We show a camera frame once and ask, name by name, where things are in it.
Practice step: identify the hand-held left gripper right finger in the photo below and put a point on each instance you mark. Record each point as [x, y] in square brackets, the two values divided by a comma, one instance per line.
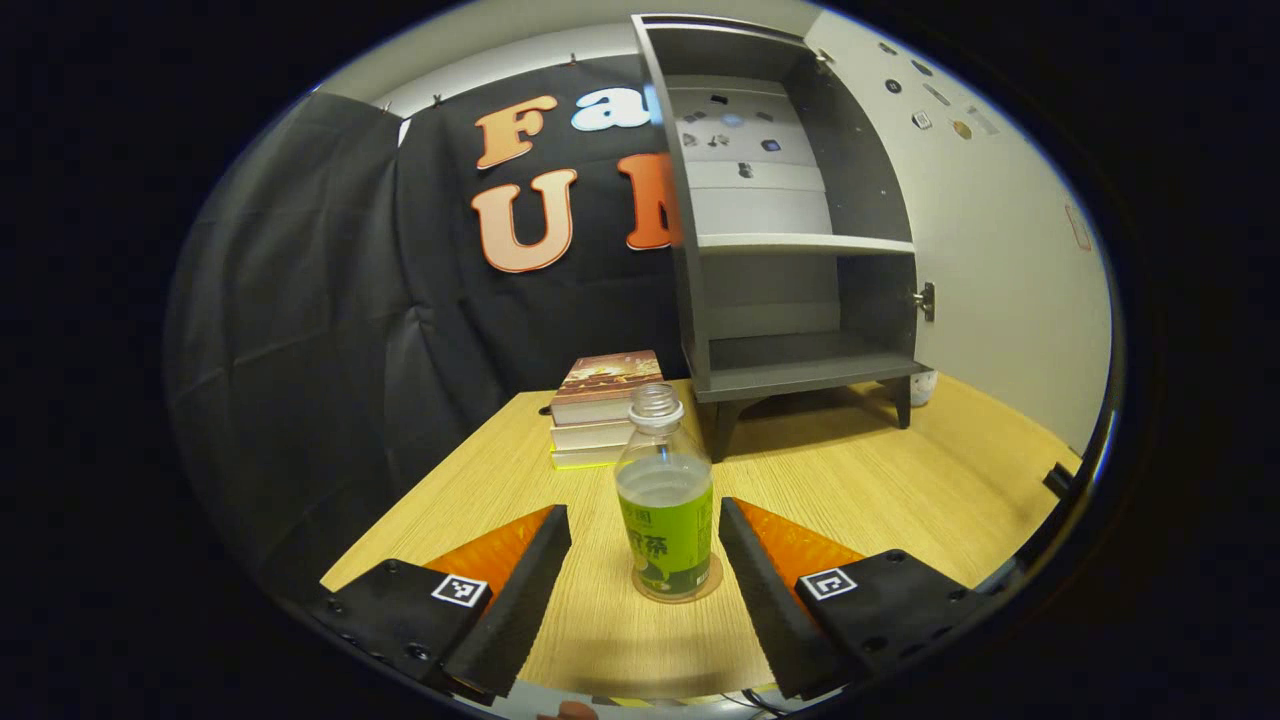
[765, 600]

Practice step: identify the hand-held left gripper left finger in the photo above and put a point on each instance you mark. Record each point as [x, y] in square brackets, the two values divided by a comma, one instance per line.
[520, 600]

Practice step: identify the round brown coaster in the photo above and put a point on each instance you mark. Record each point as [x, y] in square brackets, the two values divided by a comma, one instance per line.
[715, 580]

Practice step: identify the green label bottle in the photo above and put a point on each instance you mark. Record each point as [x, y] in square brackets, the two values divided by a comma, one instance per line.
[665, 540]

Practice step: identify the beige cabinet door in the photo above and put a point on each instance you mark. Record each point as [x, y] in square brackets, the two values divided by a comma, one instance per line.
[1000, 300]

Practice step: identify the white cabinet shelf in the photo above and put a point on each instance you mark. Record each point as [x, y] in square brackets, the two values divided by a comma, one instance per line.
[800, 243]

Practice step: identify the book with yellow cover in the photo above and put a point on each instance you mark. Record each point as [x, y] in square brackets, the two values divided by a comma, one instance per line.
[585, 458]

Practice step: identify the plain paperback book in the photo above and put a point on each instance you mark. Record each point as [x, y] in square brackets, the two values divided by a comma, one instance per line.
[585, 435]

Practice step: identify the book with brown cover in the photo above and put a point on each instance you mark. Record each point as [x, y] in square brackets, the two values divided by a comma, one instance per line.
[610, 375]

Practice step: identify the white round object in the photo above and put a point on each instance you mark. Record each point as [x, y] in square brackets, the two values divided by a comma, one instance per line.
[923, 390]

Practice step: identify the black backdrop cloth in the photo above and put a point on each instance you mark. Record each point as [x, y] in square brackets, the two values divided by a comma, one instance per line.
[300, 300]
[560, 310]

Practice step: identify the small black object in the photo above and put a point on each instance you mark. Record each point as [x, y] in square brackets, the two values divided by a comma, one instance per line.
[1058, 480]

